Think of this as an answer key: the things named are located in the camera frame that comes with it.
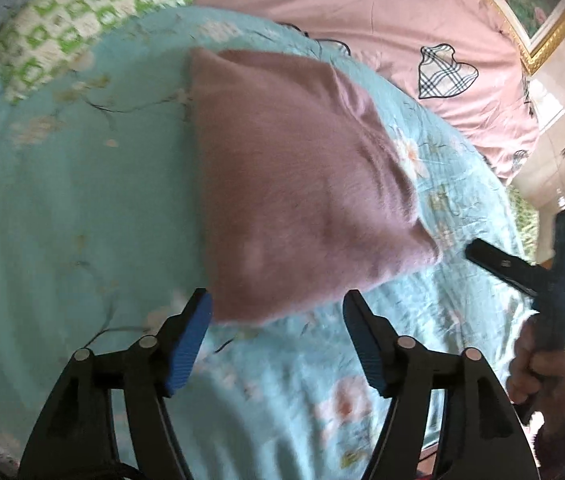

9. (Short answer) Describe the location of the mauve knitted sweater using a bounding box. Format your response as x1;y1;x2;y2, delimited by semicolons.
191;48;441;323

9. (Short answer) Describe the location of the green white checkered pillow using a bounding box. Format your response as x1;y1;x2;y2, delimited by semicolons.
0;0;194;102

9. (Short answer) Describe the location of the pink quilt with plaid hearts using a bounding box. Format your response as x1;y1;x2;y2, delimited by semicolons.
194;0;539;182

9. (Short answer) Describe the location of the person's right hand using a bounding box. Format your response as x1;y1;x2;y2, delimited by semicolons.
506;316;565;437

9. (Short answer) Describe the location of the gold framed floral picture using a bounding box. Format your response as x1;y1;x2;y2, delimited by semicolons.
479;0;565;76

